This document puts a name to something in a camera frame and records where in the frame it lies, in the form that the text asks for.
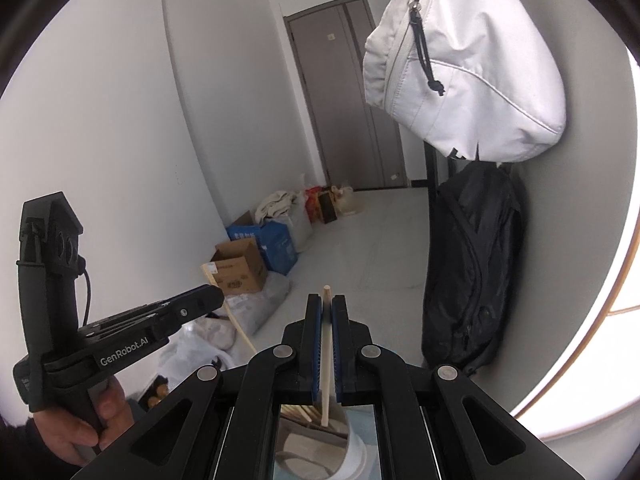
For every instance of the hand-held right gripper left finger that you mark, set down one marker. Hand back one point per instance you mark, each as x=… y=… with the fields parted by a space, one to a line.
x=314 y=350

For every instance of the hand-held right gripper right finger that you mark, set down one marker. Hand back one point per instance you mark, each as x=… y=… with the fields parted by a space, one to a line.
x=340 y=350

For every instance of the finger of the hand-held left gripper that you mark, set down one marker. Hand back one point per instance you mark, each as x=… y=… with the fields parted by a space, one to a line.
x=192 y=307

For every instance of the single wooden chopstick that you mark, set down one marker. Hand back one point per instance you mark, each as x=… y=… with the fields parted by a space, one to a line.
x=326 y=360
x=240 y=327

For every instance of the group of wooden chopsticks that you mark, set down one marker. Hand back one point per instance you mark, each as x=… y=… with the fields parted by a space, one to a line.
x=302 y=414

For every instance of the grey white utensil holder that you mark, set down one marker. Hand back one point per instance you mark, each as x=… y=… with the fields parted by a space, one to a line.
x=310 y=445

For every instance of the person's left hand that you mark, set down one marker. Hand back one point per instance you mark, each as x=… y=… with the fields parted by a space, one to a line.
x=60 y=430

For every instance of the white parcel bag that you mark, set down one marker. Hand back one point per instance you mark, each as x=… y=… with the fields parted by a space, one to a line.
x=215 y=332

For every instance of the clear plastic bag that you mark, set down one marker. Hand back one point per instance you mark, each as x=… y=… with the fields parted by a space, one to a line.
x=190 y=360

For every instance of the brown cardboard box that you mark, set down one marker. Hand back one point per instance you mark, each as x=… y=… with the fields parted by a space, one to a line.
x=240 y=270

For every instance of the teal checked tablecloth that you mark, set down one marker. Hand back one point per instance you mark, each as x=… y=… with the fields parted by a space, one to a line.
x=372 y=440

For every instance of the blue cardboard box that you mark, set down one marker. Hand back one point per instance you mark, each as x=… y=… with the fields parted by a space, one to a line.
x=280 y=247

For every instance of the white translucent plastic bag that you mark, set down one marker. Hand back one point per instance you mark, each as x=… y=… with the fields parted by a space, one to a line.
x=302 y=230

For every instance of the black paper bag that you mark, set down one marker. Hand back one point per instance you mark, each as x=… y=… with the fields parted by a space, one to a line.
x=327 y=210

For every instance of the red snack bag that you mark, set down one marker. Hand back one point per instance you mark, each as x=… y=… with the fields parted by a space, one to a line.
x=312 y=205

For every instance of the beige plastic bag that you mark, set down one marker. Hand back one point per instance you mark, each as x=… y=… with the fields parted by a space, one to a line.
x=347 y=202

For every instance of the black backpack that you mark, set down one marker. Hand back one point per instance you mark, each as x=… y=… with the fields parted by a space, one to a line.
x=470 y=270

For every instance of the grey double door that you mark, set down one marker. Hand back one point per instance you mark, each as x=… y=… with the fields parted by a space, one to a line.
x=345 y=110

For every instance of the white hanging bag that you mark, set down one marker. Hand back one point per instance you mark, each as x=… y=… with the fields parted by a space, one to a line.
x=465 y=75

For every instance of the window with wooden frame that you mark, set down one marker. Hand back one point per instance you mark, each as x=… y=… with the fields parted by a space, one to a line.
x=620 y=360

